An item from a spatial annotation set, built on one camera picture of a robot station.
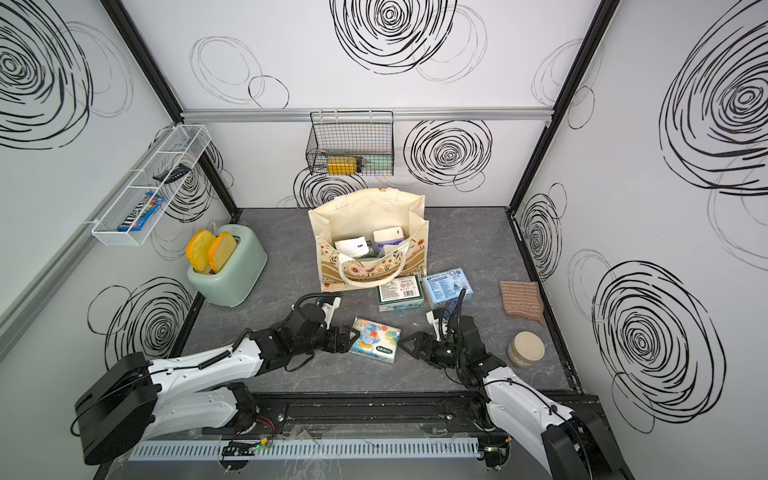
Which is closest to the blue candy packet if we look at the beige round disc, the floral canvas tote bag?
the floral canvas tote bag

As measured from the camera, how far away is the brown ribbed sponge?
929mm

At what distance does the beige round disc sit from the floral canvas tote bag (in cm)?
35
